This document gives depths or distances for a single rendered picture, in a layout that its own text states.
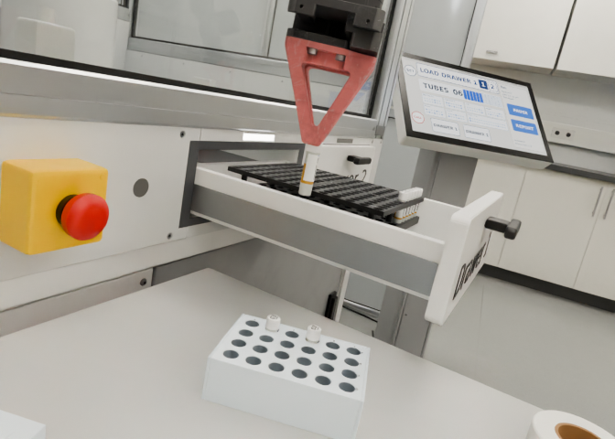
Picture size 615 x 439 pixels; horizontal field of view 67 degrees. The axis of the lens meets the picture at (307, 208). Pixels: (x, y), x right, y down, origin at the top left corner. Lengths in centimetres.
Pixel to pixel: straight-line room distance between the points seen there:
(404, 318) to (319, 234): 116
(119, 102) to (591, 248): 341
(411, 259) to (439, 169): 105
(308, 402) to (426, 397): 14
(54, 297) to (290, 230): 25
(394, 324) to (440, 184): 50
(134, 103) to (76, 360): 25
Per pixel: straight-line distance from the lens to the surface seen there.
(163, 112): 55
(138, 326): 50
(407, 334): 169
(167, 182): 58
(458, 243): 45
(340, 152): 93
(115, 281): 59
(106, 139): 51
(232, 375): 39
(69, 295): 56
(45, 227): 44
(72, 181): 44
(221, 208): 59
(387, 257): 49
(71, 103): 48
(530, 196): 357
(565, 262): 367
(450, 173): 154
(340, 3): 33
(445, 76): 154
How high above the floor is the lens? 100
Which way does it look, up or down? 13 degrees down
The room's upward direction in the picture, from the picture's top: 11 degrees clockwise
